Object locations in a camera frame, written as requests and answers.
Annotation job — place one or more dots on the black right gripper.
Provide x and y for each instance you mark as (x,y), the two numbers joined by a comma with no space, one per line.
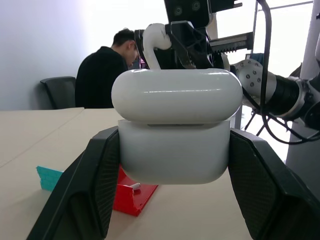
(232,43)

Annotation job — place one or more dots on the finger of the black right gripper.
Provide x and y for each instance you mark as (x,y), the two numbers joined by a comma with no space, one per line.
(140,42)

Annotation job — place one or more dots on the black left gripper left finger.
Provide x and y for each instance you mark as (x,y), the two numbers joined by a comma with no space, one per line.
(82,190)

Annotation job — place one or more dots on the grey robot torso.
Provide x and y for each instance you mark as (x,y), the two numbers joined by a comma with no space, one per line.
(308,50)

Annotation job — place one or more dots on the teal plastic tray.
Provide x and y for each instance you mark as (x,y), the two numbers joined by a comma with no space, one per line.
(48,178)

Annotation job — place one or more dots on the red plastic tray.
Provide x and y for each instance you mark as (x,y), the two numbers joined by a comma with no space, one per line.
(127,200)

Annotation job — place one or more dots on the white earbud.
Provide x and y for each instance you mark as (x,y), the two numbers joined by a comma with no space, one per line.
(135,186)
(156,35)

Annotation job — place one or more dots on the dark office chair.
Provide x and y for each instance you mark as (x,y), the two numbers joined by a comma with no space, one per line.
(60,92)

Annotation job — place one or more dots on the white earbud case lid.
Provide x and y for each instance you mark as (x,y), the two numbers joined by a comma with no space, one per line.
(175,140)

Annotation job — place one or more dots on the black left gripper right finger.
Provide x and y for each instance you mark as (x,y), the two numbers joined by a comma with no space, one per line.
(270,190)

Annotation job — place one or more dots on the person in black top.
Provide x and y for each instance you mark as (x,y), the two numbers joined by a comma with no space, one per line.
(100,80)

